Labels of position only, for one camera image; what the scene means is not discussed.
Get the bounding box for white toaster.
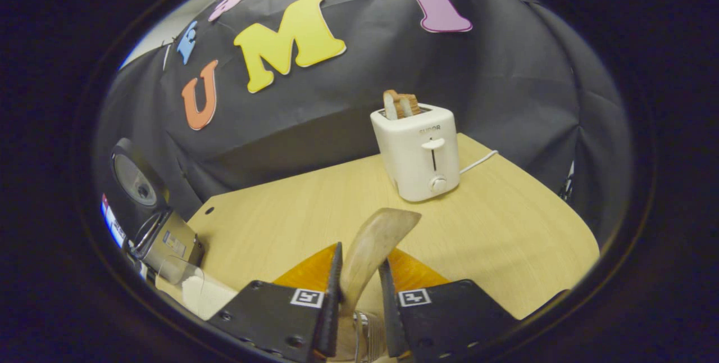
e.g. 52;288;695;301
371;103;461;202

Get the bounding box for wooden spoon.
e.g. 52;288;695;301
336;208;422;361

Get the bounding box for computer monitor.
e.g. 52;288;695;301
101;194;128;248

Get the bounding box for white rice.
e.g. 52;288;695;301
183;276;236;319

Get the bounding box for brown toast slice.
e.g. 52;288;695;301
395;93;421;118

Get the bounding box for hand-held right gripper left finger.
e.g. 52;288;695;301
208;242;343;363

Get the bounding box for white toaster cable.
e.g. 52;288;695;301
459;150;499;175

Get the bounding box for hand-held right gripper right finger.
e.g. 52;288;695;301
379;248;517;361

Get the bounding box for black and silver rice cooker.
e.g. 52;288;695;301
111;138;204;286

